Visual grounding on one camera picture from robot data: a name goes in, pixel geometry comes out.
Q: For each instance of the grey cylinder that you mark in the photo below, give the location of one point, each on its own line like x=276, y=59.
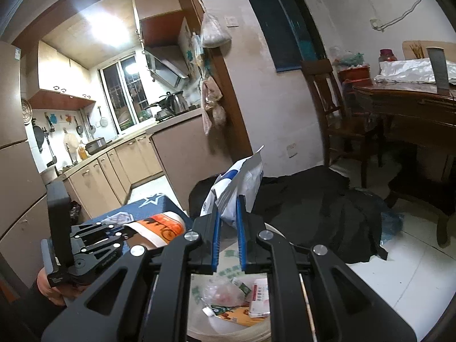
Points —
x=439, y=67

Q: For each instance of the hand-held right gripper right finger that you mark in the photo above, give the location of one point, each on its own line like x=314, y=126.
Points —
x=242, y=242

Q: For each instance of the red lidded jar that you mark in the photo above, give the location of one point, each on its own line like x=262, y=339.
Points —
x=388, y=56

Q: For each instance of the red plastic basin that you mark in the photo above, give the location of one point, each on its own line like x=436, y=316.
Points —
x=352, y=73

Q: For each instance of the beige lower cabinets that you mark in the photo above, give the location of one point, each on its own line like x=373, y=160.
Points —
x=178, y=156

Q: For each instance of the white hanging plastic bag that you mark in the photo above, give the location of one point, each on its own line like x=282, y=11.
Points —
x=213, y=32

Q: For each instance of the beige hanging bags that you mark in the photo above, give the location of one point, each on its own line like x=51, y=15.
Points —
x=218, y=114

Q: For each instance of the ceiling light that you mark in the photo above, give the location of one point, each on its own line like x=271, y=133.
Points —
x=107, y=25

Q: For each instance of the pink plastic bag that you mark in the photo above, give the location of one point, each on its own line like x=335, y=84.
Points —
x=219, y=292

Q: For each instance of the black jacket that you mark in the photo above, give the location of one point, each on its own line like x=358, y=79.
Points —
x=313, y=213

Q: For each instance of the blue plastic bag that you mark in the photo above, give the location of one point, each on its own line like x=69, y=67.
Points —
x=392, y=222

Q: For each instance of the person's left forearm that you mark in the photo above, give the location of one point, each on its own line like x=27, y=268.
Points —
x=35, y=320

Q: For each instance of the white light switch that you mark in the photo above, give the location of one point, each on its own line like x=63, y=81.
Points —
x=232, y=21

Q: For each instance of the wooden upper cabinet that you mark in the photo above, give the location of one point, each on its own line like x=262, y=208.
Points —
x=57, y=74
x=160, y=7

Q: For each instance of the gas stove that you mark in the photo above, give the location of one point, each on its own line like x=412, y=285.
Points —
x=164, y=114

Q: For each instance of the wooden door frame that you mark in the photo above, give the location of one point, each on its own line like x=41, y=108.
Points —
x=231, y=114

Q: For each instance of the small hanging saucepan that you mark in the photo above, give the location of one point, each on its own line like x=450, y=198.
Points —
x=79, y=130

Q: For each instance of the white plastic sheet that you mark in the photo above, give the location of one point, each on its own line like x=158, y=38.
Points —
x=406, y=69

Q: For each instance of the yellow hanging plastic bag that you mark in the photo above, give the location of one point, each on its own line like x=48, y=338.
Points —
x=199, y=51

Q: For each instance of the yellow oil bottle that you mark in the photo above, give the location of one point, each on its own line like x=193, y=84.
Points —
x=83, y=152

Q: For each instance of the white cutting board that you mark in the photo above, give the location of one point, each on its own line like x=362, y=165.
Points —
x=71, y=146

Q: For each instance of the kitchen window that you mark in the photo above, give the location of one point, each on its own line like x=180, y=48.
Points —
x=114, y=92

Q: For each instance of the white plastic bucket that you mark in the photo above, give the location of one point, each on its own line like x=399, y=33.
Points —
x=228, y=333

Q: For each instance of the person's left hand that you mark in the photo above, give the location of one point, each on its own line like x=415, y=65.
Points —
x=50, y=290

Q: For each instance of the beige refrigerator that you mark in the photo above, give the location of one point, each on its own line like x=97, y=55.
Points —
x=17, y=171

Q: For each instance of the steel kettle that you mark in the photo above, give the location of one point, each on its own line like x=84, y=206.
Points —
x=178, y=103

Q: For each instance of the black frying pan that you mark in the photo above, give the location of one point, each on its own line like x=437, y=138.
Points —
x=160, y=105

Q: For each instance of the white blue pouch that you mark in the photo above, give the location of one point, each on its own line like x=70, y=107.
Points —
x=245, y=178

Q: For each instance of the hanging metal strainer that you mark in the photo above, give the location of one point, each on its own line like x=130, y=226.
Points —
x=102, y=122

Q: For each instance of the white wall outlet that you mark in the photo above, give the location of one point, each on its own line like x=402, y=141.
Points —
x=292, y=150

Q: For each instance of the white pot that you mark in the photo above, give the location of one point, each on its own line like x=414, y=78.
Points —
x=50, y=176

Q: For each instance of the orange cardboard box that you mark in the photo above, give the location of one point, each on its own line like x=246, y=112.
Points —
x=235, y=317

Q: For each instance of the pink hanging cloth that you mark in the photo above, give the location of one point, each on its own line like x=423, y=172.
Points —
x=206, y=121

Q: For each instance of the white medicine box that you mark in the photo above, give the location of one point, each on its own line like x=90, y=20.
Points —
x=260, y=295

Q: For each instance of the black garbage bag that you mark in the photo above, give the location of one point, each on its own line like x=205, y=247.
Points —
x=76, y=210

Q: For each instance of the dark wooden chair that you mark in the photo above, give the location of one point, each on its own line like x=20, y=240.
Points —
x=331, y=89

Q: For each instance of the beige board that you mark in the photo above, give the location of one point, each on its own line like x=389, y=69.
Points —
x=409, y=48

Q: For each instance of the orange white paper cup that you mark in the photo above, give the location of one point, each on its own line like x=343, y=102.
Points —
x=160, y=229

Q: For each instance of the steel range hood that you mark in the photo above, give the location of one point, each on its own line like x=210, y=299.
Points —
x=167, y=67

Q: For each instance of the grey cooking pot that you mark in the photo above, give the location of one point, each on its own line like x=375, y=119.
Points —
x=96, y=145

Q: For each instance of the dark wooden dining table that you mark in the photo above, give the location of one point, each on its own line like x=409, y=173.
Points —
x=409, y=107

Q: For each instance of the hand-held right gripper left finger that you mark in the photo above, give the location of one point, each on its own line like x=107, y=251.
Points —
x=215, y=242

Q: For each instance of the hanging metal ladle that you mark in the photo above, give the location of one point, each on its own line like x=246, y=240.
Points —
x=92, y=133

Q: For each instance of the dark blue-framed window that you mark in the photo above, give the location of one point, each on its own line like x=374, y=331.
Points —
x=285, y=25

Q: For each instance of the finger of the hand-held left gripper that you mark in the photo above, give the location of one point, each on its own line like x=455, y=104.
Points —
x=110, y=244
x=96, y=229

